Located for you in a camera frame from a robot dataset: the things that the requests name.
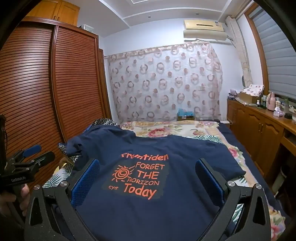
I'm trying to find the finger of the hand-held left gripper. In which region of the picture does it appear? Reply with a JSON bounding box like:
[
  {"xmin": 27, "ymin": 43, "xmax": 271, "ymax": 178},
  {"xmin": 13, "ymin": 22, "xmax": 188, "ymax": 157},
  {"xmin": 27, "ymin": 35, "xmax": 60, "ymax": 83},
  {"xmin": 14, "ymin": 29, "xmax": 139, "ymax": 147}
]
[
  {"xmin": 10, "ymin": 151, "xmax": 56, "ymax": 172},
  {"xmin": 7, "ymin": 145, "xmax": 42, "ymax": 164}
]

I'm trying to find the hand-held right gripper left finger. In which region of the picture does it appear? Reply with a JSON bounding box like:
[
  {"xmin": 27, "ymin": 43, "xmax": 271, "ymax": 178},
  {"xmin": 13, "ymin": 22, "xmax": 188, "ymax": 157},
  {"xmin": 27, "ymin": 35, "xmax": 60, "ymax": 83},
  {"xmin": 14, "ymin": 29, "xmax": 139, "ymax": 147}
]
[{"xmin": 24, "ymin": 158, "xmax": 101, "ymax": 241}]

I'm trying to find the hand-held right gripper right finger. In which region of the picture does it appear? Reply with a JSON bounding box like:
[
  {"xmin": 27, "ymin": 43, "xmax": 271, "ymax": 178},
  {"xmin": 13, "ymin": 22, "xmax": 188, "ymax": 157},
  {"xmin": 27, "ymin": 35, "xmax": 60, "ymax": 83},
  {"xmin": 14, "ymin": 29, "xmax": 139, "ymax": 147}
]
[{"xmin": 195, "ymin": 158, "xmax": 271, "ymax": 241}]

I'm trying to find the navy printed T-shirt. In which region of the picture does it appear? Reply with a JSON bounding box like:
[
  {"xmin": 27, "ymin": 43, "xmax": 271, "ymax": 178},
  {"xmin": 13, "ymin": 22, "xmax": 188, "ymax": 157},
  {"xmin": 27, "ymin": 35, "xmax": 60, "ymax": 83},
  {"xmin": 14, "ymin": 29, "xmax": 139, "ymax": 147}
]
[{"xmin": 66, "ymin": 125, "xmax": 246, "ymax": 241}]

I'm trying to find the person's left hand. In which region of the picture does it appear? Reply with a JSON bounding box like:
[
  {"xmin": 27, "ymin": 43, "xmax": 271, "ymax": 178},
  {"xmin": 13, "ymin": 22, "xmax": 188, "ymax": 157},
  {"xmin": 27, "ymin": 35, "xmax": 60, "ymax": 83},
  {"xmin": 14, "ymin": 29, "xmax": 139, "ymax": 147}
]
[{"xmin": 0, "ymin": 183, "xmax": 30, "ymax": 217}]

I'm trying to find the navy bed sheet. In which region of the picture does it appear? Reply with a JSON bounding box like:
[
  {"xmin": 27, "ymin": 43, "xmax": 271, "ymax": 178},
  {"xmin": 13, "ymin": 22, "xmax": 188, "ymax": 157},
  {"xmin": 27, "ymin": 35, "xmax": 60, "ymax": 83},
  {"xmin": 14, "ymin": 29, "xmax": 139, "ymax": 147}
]
[{"xmin": 217, "ymin": 122, "xmax": 292, "ymax": 223}]

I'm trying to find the wooden sideboard cabinet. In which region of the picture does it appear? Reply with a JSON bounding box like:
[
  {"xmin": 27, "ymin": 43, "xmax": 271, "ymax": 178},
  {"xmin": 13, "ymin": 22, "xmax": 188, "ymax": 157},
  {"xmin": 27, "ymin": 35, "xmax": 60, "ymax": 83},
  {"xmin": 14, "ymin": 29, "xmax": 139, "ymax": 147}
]
[{"xmin": 227, "ymin": 97, "xmax": 296, "ymax": 179}]

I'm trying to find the brown louvered wardrobe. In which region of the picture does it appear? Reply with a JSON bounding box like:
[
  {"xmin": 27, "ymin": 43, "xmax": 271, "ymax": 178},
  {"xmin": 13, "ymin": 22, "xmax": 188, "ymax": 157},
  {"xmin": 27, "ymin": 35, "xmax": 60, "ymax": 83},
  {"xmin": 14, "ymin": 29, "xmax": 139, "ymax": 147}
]
[{"xmin": 0, "ymin": 21, "xmax": 112, "ymax": 193}]

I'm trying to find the open cardboard box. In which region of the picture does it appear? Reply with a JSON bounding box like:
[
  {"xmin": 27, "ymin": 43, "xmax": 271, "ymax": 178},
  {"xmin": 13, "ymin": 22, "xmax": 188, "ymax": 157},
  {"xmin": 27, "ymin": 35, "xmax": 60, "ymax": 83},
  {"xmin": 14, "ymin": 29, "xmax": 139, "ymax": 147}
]
[{"xmin": 239, "ymin": 91, "xmax": 260, "ymax": 105}]

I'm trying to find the pink thermos bottle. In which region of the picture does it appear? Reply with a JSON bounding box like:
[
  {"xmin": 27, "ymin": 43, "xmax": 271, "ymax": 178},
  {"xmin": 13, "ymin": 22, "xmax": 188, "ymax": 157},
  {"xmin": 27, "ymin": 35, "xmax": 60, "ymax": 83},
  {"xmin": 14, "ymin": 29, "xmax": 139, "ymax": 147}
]
[{"xmin": 266, "ymin": 92, "xmax": 276, "ymax": 111}]

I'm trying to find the white floral cloth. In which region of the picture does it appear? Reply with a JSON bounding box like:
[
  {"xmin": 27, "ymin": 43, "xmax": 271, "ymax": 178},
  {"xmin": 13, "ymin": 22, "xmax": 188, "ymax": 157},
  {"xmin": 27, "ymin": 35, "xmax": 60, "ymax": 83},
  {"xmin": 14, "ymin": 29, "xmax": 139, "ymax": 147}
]
[{"xmin": 244, "ymin": 84, "xmax": 265, "ymax": 94}]

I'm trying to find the circle-patterned sheer curtain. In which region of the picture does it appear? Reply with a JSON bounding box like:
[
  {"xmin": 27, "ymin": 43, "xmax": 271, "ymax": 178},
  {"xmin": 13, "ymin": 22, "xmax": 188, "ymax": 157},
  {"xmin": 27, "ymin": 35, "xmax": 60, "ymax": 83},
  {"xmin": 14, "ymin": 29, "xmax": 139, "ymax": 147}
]
[{"xmin": 106, "ymin": 43, "xmax": 224, "ymax": 122}]

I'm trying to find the tied beige window curtain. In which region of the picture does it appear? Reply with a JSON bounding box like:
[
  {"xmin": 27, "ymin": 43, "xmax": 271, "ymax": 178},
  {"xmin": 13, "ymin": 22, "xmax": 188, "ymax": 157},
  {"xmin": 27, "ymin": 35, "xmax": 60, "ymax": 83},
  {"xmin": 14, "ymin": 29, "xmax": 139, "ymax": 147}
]
[{"xmin": 225, "ymin": 16, "xmax": 252, "ymax": 89}]

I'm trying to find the wooden overhead cabinet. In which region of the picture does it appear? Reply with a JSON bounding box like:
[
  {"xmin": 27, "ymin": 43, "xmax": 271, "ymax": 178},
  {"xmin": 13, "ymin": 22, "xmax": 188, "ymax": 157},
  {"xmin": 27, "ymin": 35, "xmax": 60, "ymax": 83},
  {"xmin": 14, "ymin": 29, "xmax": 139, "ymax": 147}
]
[{"xmin": 25, "ymin": 0, "xmax": 80, "ymax": 26}]

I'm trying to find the beige wall air conditioner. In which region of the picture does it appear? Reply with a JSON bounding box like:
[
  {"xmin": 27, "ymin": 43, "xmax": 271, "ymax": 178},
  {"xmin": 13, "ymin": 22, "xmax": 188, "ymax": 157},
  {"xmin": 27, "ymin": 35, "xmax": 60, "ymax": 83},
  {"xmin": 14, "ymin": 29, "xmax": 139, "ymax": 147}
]
[{"xmin": 183, "ymin": 19, "xmax": 226, "ymax": 42}]

